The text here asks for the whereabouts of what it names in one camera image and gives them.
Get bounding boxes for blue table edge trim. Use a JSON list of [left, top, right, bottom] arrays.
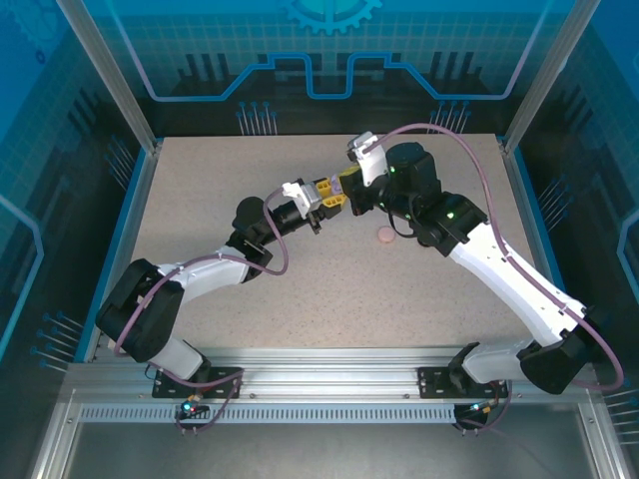
[[508, 147, 591, 364], [73, 147, 151, 364]]

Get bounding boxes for small connector with LED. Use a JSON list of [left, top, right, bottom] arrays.
[[456, 398, 500, 420], [174, 393, 210, 420]]

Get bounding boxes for aluminium frame post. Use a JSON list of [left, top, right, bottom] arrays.
[[500, 0, 585, 157], [55, 0, 165, 155]]

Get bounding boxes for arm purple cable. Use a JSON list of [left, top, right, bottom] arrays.
[[112, 189, 292, 436], [363, 122, 626, 436]]

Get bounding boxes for slotted grey cable duct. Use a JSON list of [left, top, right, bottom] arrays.
[[77, 403, 463, 426]]

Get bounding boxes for aluminium lower frame rail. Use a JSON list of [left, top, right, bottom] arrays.
[[578, 398, 633, 479], [27, 388, 84, 479]]

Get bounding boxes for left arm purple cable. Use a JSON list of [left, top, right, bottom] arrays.
[[112, 189, 292, 436]]

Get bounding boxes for aluminium table side rail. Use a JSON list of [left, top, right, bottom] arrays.
[[82, 139, 165, 364], [500, 139, 575, 364]]

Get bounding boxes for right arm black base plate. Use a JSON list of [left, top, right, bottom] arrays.
[[416, 365, 510, 400]]

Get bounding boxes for grey sheet metal panel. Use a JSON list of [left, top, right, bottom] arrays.
[[64, 422, 598, 479]]

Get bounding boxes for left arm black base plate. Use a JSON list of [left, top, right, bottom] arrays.
[[151, 365, 246, 400]]

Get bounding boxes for wide aluminium mounting rail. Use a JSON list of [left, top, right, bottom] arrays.
[[63, 345, 603, 403]]

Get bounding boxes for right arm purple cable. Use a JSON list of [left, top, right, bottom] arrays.
[[363, 122, 626, 436]]

